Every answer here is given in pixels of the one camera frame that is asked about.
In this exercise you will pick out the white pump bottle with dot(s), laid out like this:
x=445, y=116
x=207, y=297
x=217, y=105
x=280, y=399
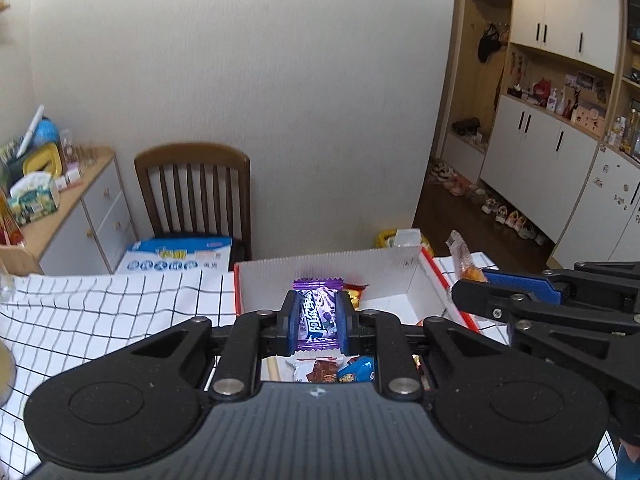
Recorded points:
x=552, y=102

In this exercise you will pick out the wooden open shelf unit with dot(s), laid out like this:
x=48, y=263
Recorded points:
x=631, y=60

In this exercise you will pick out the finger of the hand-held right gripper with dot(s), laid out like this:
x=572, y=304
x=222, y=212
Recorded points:
x=480, y=300
x=520, y=282

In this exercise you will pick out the orange candy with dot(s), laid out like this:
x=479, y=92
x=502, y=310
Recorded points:
x=470, y=272

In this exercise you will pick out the white lower cabinet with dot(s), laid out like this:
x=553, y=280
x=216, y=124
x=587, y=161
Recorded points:
x=535, y=160

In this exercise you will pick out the green white tissue box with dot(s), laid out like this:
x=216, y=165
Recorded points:
x=35, y=202

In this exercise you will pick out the red ornament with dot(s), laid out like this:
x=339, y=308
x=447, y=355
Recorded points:
x=540, y=87

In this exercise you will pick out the blue white tissue pack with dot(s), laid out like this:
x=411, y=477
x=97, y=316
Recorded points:
x=175, y=257

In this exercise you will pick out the blue cookie packet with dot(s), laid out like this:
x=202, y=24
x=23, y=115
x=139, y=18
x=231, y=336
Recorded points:
x=357, y=371

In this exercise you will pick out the beige sausage stick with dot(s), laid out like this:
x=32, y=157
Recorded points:
x=273, y=370

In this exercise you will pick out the yellow triangular candy bag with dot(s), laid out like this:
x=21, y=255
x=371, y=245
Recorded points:
x=356, y=300

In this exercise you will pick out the black white checked tablecloth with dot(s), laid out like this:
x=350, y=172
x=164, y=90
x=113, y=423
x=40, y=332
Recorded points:
x=100, y=310

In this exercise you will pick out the purple candy bar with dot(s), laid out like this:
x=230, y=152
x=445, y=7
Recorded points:
x=317, y=320

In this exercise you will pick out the dark shoes on shelf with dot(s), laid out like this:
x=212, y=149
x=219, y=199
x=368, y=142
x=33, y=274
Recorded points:
x=467, y=126

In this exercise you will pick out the white stickered cabinet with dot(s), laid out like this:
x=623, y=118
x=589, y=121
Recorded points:
x=600, y=210

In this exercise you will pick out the yellow desk holder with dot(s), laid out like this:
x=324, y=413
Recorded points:
x=42, y=162

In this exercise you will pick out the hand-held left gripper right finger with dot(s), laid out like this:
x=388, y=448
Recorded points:
x=343, y=322

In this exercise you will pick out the white stick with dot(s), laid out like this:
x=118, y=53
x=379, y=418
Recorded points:
x=31, y=130

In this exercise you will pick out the brown wooden chair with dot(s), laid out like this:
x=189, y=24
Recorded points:
x=195, y=190

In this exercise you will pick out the white upper cabinets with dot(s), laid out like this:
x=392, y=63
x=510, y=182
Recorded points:
x=550, y=5

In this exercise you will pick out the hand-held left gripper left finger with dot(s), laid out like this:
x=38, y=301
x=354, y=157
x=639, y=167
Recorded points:
x=291, y=322

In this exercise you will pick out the black hanging bag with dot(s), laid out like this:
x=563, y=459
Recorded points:
x=489, y=45

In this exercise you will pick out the brown snack packet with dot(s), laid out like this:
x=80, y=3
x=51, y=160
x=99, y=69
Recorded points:
x=325, y=372

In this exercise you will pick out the patterned storage box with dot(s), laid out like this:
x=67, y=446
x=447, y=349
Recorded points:
x=590, y=119

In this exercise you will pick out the group of bottles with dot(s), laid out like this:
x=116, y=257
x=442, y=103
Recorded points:
x=625, y=135

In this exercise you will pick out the red cardboard box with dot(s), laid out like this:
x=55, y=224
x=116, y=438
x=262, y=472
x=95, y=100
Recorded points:
x=380, y=280

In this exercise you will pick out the white wood-topped side cabinet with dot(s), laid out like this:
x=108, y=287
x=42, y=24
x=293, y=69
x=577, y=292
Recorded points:
x=100, y=210

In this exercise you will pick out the row of shoes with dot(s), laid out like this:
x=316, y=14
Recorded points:
x=500, y=210

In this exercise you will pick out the blue round container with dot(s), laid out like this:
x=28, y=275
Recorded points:
x=47, y=132

